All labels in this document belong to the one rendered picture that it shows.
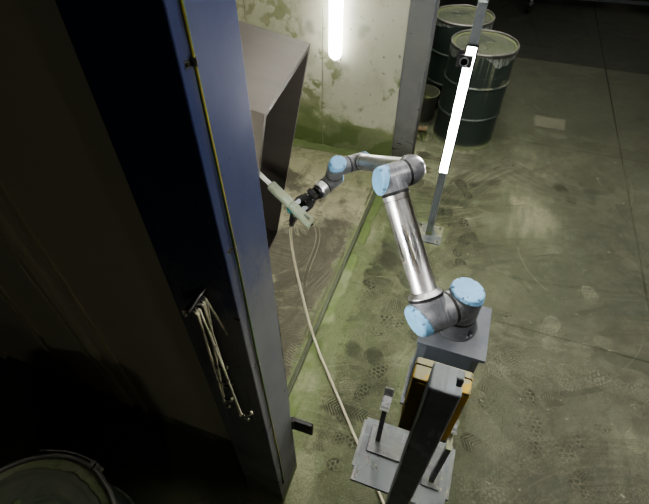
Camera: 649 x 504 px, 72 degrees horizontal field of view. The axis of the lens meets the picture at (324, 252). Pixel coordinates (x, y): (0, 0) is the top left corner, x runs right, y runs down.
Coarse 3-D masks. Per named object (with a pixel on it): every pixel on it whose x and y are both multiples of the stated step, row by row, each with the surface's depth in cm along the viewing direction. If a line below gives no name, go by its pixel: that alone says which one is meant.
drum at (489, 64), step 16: (496, 32) 394; (448, 64) 391; (480, 64) 366; (496, 64) 365; (512, 64) 376; (448, 80) 393; (480, 80) 375; (496, 80) 376; (448, 96) 401; (480, 96) 385; (496, 96) 388; (448, 112) 409; (464, 112) 398; (480, 112) 396; (496, 112) 405; (464, 128) 409; (480, 128) 408; (464, 144) 420; (480, 144) 422
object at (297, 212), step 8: (264, 176) 233; (272, 184) 231; (272, 192) 232; (280, 192) 230; (280, 200) 231; (288, 200) 229; (288, 208) 231; (296, 208) 229; (296, 216) 230; (304, 216) 228; (304, 224) 230
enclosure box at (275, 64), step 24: (240, 24) 187; (264, 48) 178; (288, 48) 182; (264, 72) 166; (288, 72) 170; (264, 96) 156; (288, 96) 209; (264, 120) 152; (288, 120) 219; (264, 144) 233; (288, 144) 229; (264, 168) 244; (288, 168) 240; (264, 192) 257; (264, 216) 271
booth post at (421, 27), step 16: (416, 0) 306; (432, 0) 303; (416, 16) 313; (432, 16) 310; (416, 32) 321; (432, 32) 321; (416, 48) 328; (416, 64) 336; (416, 80) 345; (400, 96) 358; (416, 96) 354; (400, 112) 368; (416, 112) 363; (400, 128) 378; (416, 128) 378; (400, 144) 388
